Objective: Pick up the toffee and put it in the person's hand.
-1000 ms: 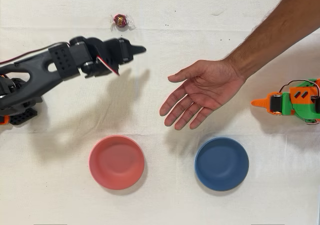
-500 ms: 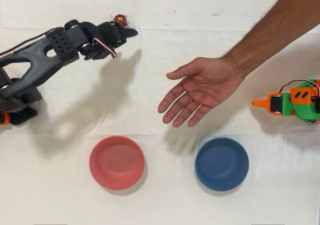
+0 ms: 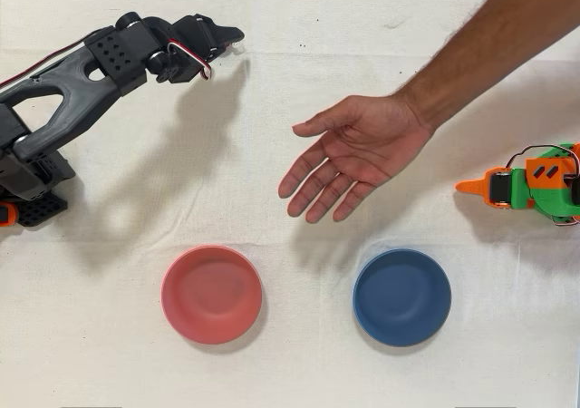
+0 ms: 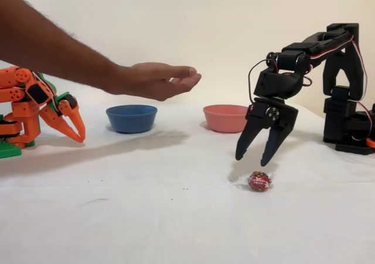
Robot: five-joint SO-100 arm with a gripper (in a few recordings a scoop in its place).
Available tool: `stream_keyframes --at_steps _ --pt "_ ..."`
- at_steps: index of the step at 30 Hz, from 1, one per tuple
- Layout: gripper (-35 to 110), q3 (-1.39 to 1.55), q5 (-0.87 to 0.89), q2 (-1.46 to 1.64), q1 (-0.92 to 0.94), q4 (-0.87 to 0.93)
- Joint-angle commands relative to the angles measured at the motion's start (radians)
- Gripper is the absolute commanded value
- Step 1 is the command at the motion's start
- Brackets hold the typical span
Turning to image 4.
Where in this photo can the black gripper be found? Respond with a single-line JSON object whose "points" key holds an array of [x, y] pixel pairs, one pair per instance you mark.
{"points": [[282, 111]]}

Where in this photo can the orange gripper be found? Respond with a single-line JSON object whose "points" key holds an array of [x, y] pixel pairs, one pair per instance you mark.
{"points": [[60, 109]]}

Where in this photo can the red candy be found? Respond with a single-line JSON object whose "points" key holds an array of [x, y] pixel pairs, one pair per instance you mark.
{"points": [[259, 182]]}

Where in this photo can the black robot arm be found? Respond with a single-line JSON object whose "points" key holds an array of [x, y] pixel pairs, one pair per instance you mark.
{"points": [[345, 99]]}

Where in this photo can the person's bare forearm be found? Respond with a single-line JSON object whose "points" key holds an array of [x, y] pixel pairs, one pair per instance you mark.
{"points": [[44, 41]]}

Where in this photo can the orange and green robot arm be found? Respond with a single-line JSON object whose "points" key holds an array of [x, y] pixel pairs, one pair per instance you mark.
{"points": [[26, 108]]}

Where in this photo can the person's bare hand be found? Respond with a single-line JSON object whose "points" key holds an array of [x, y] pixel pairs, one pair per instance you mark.
{"points": [[152, 80]]}

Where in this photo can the pink bowl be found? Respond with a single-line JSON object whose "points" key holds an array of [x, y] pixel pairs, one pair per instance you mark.
{"points": [[222, 118]]}

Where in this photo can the blue bowl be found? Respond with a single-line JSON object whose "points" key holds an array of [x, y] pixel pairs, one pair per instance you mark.
{"points": [[132, 118]]}

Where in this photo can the white table cloth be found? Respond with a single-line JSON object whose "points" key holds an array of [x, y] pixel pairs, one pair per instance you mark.
{"points": [[146, 217]]}

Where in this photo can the orange base bracket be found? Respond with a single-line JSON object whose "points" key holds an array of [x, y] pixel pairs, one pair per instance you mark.
{"points": [[371, 142]]}

